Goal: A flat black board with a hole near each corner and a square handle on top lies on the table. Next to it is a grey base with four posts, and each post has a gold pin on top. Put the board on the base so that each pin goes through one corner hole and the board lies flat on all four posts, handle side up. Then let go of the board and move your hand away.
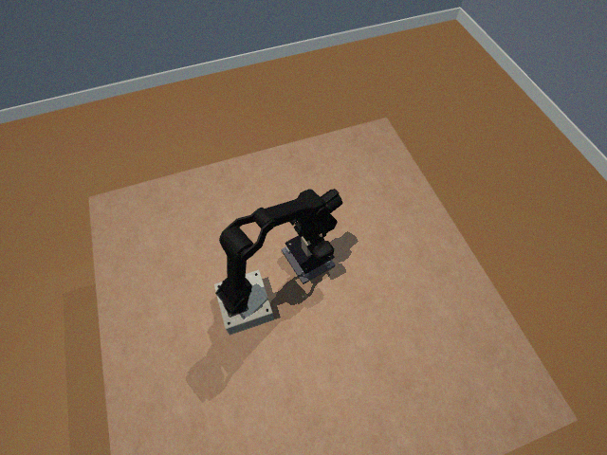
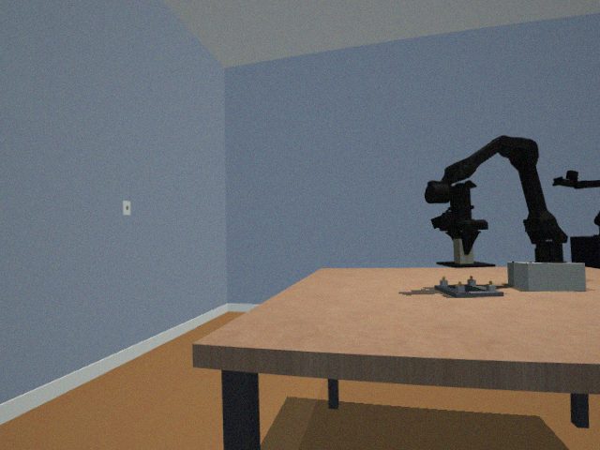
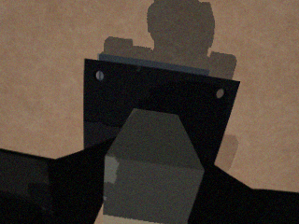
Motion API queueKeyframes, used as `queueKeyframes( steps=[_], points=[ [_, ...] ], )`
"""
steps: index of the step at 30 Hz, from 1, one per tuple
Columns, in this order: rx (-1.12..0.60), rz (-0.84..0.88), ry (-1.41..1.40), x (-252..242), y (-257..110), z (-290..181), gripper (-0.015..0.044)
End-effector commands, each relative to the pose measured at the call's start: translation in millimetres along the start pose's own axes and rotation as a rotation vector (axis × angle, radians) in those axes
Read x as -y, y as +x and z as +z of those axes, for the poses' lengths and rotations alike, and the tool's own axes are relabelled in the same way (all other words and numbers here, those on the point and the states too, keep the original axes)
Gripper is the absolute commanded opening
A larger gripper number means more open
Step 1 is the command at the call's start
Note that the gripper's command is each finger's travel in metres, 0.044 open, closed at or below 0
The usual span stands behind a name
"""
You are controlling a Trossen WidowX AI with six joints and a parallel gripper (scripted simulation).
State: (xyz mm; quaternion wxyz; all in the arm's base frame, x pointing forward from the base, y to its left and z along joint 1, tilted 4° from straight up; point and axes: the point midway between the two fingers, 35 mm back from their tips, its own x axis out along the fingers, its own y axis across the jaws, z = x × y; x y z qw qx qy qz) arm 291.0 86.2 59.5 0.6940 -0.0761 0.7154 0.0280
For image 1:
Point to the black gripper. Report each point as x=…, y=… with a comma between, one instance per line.
x=320, y=249

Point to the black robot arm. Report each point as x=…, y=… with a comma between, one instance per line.
x=308, y=209

